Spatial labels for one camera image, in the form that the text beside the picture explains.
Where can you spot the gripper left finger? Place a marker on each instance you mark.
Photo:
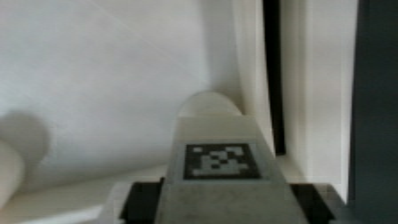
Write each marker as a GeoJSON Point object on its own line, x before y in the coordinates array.
{"type": "Point", "coordinates": [132, 203]}

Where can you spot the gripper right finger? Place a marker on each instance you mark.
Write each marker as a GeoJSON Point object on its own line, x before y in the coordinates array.
{"type": "Point", "coordinates": [320, 202]}

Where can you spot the white table leg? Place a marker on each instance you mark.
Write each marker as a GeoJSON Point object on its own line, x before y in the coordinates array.
{"type": "Point", "coordinates": [224, 187]}

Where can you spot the white square tabletop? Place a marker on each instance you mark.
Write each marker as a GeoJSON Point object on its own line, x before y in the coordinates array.
{"type": "Point", "coordinates": [105, 60]}

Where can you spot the white obstacle fence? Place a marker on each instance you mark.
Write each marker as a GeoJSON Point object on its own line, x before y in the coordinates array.
{"type": "Point", "coordinates": [318, 26]}

